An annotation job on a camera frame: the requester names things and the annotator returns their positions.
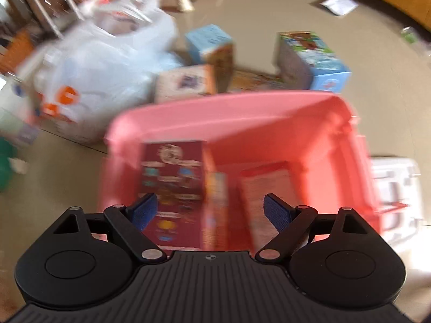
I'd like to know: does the maroon cartoon toy box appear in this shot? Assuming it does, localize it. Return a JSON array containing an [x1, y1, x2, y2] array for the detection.
[[137, 139, 230, 252]]

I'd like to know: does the cream orange toy box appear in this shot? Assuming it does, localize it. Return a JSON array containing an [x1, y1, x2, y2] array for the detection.
[[154, 64, 217, 104]]

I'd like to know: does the red white toy box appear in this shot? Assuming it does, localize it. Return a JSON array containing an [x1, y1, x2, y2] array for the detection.
[[237, 160, 300, 251]]

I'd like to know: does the white bin lid pink handle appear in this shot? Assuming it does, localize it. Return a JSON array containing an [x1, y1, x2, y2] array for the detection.
[[371, 156, 424, 246]]

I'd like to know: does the blue green toy box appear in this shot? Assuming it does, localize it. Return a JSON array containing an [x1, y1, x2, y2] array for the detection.
[[274, 31, 351, 93]]

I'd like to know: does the pink plastic storage bin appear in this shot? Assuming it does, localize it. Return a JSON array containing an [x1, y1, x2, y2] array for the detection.
[[97, 90, 381, 255]]

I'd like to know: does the light blue toy box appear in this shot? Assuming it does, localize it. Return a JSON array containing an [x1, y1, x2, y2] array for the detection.
[[185, 24, 235, 93]]

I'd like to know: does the white orange plastic bag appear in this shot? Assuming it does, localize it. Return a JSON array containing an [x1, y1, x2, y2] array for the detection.
[[13, 0, 183, 143]]

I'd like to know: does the yellow flat toy box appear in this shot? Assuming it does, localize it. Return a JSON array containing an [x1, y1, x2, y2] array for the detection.
[[227, 70, 287, 93]]

